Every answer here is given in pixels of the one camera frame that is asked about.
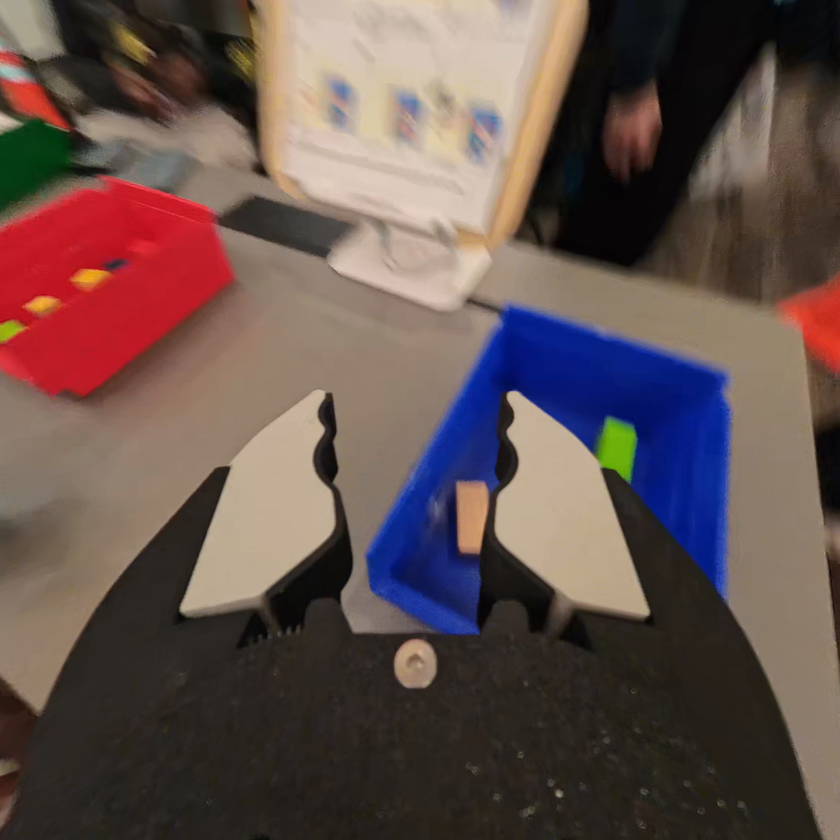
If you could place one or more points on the blue plastic bin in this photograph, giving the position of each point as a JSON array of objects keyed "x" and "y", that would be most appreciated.
[{"x": 433, "y": 525}]

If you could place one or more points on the green plastic bin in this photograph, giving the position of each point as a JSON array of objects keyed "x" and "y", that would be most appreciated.
[{"x": 29, "y": 160}]

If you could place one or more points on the green wooden block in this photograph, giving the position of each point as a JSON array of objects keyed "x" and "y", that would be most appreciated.
[{"x": 617, "y": 449}]

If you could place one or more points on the instruction sheet board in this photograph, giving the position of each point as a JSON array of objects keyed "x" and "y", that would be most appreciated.
[{"x": 407, "y": 105}]

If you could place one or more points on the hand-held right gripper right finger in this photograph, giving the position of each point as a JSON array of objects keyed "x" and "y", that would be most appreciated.
[{"x": 567, "y": 525}]

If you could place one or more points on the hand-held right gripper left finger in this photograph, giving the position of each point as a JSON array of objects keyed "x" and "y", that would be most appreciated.
[{"x": 263, "y": 525}]

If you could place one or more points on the white board stand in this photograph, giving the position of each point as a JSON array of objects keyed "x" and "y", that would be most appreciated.
[{"x": 407, "y": 269}]

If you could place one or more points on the grey desk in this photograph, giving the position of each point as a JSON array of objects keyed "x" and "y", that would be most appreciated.
[{"x": 328, "y": 368}]

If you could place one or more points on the pile of coloured wooden blocks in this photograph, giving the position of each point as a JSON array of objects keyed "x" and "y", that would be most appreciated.
[{"x": 89, "y": 278}]

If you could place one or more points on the red plastic bin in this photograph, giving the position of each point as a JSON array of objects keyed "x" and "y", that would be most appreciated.
[{"x": 145, "y": 302}]

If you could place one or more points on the natural wood block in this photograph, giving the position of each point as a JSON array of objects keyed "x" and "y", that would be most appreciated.
[{"x": 471, "y": 519}]

